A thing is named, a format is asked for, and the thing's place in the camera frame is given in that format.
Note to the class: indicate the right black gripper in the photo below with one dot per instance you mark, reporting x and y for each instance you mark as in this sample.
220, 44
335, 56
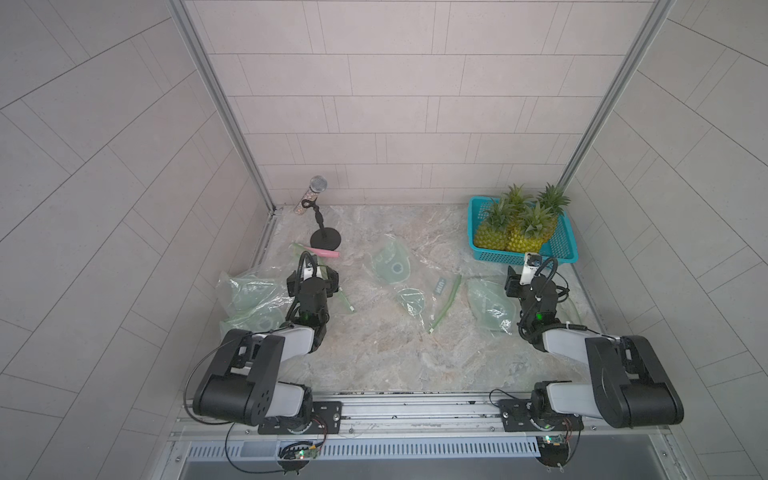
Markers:
513, 283

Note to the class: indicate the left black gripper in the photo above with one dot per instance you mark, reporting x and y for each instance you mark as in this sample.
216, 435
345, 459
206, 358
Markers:
294, 284

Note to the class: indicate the yellow pineapple zip bag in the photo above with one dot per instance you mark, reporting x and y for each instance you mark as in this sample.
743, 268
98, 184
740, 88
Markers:
497, 312

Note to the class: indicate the zip-top bag green pineapple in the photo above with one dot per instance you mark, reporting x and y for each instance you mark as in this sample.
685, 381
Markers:
251, 302

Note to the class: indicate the yellow pineapple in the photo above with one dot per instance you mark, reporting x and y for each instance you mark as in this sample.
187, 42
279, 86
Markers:
530, 227

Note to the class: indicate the bagged pineapple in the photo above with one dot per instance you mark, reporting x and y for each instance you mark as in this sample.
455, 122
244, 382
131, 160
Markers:
491, 233

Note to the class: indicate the orange pineapple zip bag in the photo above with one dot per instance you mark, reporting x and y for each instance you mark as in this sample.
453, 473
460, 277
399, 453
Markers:
344, 299

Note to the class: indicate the orange pineapple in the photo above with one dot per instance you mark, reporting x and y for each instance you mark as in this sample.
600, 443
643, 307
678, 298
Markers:
516, 201

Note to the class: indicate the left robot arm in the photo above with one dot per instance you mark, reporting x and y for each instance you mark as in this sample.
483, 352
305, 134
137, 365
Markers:
240, 384

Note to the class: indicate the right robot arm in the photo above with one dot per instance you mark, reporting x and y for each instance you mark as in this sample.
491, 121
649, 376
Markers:
628, 386

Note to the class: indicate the teal plastic basket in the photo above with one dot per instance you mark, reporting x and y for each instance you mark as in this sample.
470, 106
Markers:
562, 245

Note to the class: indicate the black microphone stand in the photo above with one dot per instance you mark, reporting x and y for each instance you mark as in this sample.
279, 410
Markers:
325, 238

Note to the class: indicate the glitter silver microphone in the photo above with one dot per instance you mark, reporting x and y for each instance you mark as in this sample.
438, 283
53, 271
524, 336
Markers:
318, 184

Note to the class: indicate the left circuit board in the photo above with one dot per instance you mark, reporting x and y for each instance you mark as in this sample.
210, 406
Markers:
294, 457

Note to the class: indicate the circuit board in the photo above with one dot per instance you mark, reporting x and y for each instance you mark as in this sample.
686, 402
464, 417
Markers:
294, 457
554, 451

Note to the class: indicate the right circuit board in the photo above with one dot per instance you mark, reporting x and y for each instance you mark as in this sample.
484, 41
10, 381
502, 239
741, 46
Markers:
554, 451

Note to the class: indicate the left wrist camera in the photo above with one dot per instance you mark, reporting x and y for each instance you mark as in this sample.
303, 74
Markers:
308, 271

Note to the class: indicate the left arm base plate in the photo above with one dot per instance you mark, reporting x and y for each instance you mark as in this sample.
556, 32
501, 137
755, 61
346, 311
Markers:
324, 418

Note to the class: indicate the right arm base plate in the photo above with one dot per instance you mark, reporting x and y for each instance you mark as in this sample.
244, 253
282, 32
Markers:
524, 415

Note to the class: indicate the aluminium mounting rail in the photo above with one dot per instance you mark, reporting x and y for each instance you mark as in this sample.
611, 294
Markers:
401, 415

